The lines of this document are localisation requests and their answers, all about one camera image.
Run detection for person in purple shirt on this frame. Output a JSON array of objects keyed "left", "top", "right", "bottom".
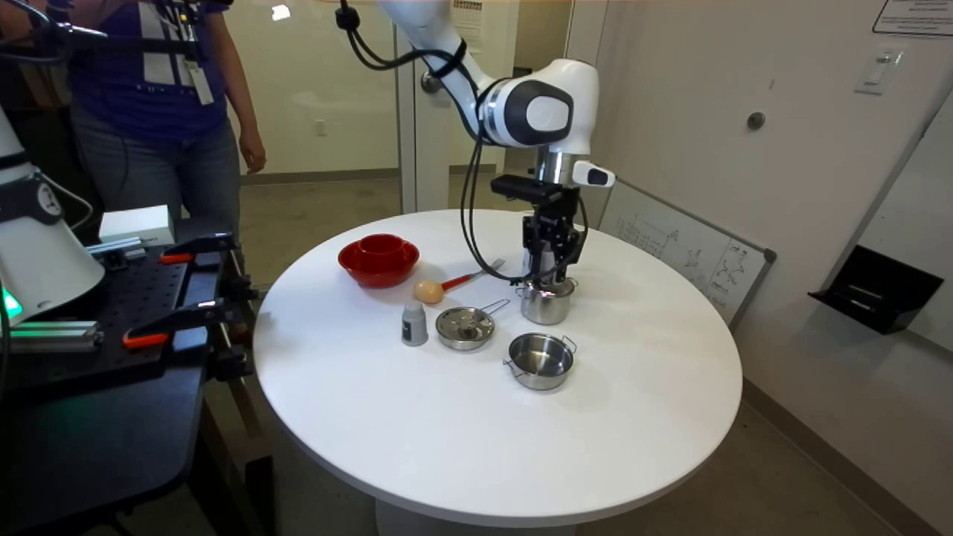
[{"left": 0, "top": 0, "right": 267, "bottom": 234}]

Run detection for person's left forearm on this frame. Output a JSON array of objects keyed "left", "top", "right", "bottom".
[{"left": 221, "top": 42, "right": 264, "bottom": 130}]

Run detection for leaning whiteboard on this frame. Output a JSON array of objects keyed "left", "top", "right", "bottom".
[{"left": 596, "top": 174, "right": 779, "bottom": 326}]

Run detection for small steel strainer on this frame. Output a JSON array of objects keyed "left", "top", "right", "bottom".
[{"left": 432, "top": 295, "right": 514, "bottom": 355}]

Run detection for small steel pot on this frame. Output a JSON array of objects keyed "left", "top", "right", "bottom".
[{"left": 519, "top": 283, "right": 577, "bottom": 326}]

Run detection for red bowl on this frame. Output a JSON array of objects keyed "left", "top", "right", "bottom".
[{"left": 335, "top": 231, "right": 422, "bottom": 291}]

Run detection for white wall switch plate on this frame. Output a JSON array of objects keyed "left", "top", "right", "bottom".
[{"left": 852, "top": 45, "right": 909, "bottom": 97}]

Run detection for person's left hand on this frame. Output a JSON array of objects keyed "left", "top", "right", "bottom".
[{"left": 234, "top": 118, "right": 267, "bottom": 179}]

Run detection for white id badge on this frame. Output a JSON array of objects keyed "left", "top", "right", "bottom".
[{"left": 179, "top": 52, "right": 218, "bottom": 106}]

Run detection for orange and black bar clamp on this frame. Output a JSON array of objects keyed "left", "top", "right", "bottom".
[
  {"left": 118, "top": 295, "right": 256, "bottom": 352},
  {"left": 145, "top": 231, "right": 246, "bottom": 270}
]

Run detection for silver aluminium rail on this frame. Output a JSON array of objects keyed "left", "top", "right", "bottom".
[{"left": 5, "top": 319, "right": 106, "bottom": 358}]

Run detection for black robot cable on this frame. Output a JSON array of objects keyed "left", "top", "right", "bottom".
[{"left": 332, "top": 0, "right": 508, "bottom": 285}]

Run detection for small grey shaker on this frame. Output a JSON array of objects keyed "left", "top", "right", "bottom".
[{"left": 399, "top": 304, "right": 432, "bottom": 347}]

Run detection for framed wall sign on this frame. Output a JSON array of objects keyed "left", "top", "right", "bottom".
[{"left": 873, "top": 0, "right": 953, "bottom": 37}]

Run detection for person's right hand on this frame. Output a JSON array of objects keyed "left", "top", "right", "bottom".
[{"left": 0, "top": 0, "right": 38, "bottom": 45}]

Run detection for steel bowl with handles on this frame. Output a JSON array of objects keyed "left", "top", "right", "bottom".
[{"left": 504, "top": 329, "right": 580, "bottom": 392}]

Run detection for black wall tray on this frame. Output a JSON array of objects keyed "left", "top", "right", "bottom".
[{"left": 807, "top": 241, "right": 946, "bottom": 335}]

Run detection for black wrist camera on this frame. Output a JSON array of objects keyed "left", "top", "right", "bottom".
[{"left": 487, "top": 173, "right": 547, "bottom": 201}]

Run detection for black perforated board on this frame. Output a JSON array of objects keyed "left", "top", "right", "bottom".
[
  {"left": 0, "top": 231, "right": 277, "bottom": 536},
  {"left": 0, "top": 250, "right": 225, "bottom": 395}
]

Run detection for white box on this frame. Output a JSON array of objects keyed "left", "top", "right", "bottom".
[{"left": 94, "top": 201, "right": 179, "bottom": 250}]

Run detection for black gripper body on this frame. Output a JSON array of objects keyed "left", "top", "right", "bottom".
[{"left": 522, "top": 186, "right": 589, "bottom": 259}]

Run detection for black handheld controller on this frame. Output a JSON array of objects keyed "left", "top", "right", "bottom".
[{"left": 9, "top": 0, "right": 111, "bottom": 49}]

